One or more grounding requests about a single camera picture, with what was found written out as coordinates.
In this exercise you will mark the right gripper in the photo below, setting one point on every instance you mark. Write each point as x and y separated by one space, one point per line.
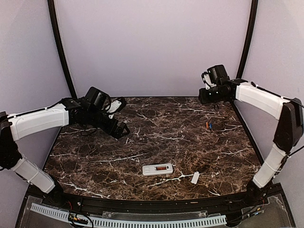
203 99

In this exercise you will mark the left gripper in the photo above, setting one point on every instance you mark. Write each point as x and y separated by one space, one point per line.
116 134

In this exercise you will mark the white remote control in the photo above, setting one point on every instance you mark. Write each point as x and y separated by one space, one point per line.
158 169

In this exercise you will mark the white battery cover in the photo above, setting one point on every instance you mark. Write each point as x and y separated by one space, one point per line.
195 178

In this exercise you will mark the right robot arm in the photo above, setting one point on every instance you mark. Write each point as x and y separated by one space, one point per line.
288 113

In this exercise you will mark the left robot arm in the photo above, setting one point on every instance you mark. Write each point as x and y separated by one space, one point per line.
96 109

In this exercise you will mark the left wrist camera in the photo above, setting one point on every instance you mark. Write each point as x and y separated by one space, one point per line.
115 106

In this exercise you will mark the black front rail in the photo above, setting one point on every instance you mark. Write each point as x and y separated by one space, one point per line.
97 206

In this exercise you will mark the right black frame post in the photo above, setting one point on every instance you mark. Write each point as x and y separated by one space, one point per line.
248 38

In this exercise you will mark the black frame post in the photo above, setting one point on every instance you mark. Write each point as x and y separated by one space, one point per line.
60 48
248 38

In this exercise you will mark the white slotted cable duct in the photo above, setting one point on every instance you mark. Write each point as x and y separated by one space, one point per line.
99 222

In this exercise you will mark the left black frame post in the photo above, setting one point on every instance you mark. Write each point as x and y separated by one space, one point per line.
60 48

